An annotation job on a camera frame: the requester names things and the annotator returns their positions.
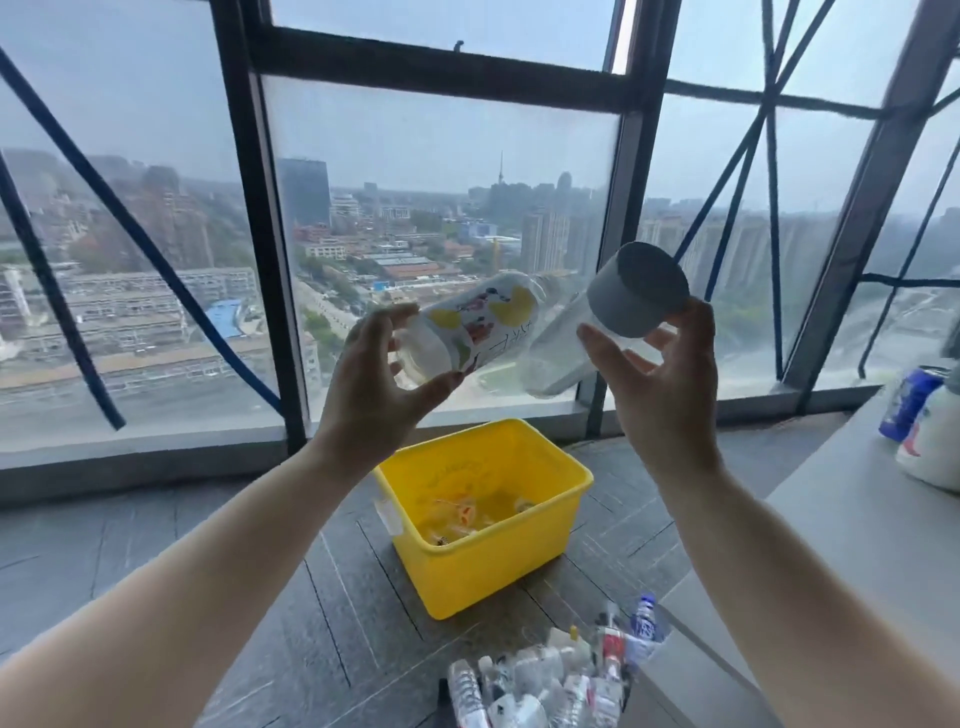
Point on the person's right hand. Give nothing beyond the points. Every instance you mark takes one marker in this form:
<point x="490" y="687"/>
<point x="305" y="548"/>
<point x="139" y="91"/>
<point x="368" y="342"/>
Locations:
<point x="675" y="412"/>

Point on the person's left hand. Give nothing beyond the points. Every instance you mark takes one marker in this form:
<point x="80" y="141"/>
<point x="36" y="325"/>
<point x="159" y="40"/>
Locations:
<point x="360" y="405"/>

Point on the grey cap plastic bottle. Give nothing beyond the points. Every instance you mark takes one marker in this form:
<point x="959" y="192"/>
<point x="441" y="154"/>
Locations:
<point x="637" y="285"/>

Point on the lemon print label plastic bottle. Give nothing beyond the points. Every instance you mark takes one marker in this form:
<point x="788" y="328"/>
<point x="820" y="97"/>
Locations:
<point x="480" y="322"/>

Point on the cluster of discarded bottles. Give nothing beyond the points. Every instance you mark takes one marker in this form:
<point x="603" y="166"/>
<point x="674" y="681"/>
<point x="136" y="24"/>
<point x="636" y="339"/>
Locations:
<point x="472" y="517"/>

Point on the yellow plastic bin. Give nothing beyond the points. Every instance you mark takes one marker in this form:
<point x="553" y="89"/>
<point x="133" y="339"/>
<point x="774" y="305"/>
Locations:
<point x="480" y="577"/>

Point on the bag of bottles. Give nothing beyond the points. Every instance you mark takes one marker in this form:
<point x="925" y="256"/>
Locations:
<point x="540" y="675"/>

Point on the person's left forearm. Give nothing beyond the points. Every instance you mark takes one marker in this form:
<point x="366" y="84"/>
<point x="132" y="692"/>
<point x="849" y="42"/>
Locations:
<point x="187" y="600"/>

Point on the blue drink can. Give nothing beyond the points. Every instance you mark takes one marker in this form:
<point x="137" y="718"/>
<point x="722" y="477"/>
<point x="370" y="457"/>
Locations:
<point x="907" y="405"/>

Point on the cream thermos with green lid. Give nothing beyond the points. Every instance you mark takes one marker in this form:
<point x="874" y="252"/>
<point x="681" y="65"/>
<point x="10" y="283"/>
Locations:
<point x="934" y="442"/>

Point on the dark metal window frame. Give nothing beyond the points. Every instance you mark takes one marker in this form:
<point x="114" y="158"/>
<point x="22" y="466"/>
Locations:
<point x="450" y="71"/>

